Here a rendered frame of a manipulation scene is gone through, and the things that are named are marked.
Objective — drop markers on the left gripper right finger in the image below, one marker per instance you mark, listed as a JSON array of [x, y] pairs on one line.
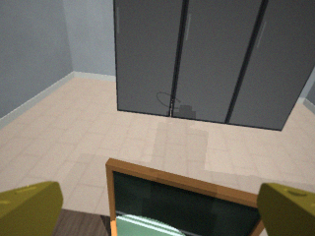
[[286, 211]]

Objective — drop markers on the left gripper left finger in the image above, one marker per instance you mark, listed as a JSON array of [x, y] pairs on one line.
[[32, 210]]

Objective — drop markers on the black board with brown wooden frame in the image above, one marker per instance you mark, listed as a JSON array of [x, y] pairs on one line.
[[148, 202]]

